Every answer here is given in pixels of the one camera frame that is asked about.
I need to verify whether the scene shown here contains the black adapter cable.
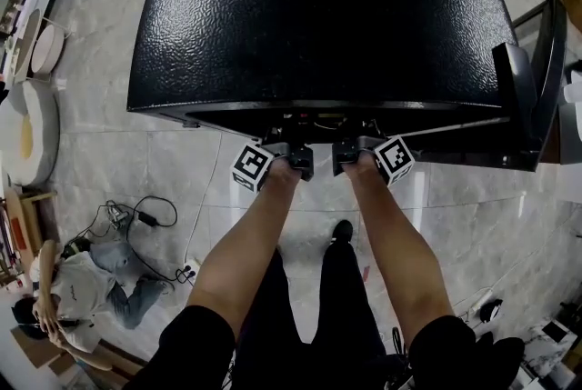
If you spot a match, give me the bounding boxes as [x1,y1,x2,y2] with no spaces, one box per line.
[67,195,179,285]

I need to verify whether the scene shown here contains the pink round stool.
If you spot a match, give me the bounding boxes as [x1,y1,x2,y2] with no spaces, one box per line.
[29,24,65,75]

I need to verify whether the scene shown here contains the light wooden stool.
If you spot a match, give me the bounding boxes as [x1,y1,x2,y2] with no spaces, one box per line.
[15,189,59,244]

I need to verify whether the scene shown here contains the person's left forearm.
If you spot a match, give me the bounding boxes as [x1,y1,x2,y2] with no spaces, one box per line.
[186,158,304,339]

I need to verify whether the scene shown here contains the black round device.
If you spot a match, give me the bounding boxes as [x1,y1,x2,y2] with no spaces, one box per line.
[479,298,505,324]

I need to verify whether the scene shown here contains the white egg-shaped floor cushion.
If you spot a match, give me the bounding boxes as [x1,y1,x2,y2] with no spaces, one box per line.
[0,80,60,188]

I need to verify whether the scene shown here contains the white extension cable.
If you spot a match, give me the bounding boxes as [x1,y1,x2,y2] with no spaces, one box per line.
[184,131,224,265]

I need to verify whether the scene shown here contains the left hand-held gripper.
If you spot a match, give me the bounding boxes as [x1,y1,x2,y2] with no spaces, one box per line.
[230,141,316,193]

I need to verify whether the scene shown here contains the person's black trousers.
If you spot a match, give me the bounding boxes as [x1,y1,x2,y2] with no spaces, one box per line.
[231,237,401,390]

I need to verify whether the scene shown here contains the white power strip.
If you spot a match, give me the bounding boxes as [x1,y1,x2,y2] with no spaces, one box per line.
[175,257,205,285]
[470,287,495,315]

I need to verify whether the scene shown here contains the black tablet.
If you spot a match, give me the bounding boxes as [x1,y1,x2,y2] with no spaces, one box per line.
[542,319,570,344]

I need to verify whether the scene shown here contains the person's right forearm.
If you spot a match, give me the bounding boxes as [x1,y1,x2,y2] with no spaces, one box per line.
[341,154,456,342]

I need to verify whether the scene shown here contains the person's black shirt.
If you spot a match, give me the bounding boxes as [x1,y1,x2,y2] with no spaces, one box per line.
[125,304,527,390]

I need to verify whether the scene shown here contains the idle black gripper device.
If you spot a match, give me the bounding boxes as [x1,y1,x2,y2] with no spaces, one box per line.
[105,199,131,228]

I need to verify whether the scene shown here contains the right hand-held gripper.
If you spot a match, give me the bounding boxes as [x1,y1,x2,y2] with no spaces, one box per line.
[331,135,415,188]

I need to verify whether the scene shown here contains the person's black shoe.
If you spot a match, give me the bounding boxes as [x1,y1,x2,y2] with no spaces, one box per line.
[330,219,355,244]

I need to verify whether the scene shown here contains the round wooden side table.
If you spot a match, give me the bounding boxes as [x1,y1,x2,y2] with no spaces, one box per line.
[12,8,43,83]

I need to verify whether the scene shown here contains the brown wooden bench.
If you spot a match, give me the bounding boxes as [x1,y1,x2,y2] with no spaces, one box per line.
[72,337,151,390]

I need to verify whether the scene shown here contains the black mini fridge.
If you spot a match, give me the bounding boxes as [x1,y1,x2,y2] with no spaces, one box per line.
[125,0,519,151]

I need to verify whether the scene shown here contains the white marble side table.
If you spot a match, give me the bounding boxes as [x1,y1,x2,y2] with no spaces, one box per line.
[522,317,582,387]

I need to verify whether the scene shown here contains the brown cardboard box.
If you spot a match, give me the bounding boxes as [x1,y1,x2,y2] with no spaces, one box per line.
[9,326,76,374]

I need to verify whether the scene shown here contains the clear plastic container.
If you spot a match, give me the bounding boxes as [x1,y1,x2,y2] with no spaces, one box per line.
[562,81,582,105]

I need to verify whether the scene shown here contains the glass fridge door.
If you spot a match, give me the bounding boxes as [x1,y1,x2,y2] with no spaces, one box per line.
[399,0,568,173]

